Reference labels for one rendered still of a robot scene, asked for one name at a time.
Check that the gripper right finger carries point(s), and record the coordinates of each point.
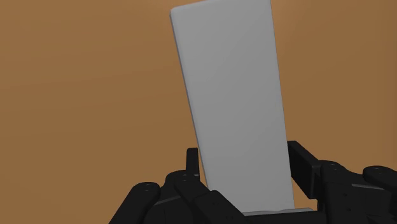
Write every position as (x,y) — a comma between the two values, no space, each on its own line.
(341,189)

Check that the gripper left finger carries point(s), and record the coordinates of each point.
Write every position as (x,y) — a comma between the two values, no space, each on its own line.
(186,192)

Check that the grey rectangular slab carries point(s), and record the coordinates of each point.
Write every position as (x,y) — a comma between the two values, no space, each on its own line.
(232,102)

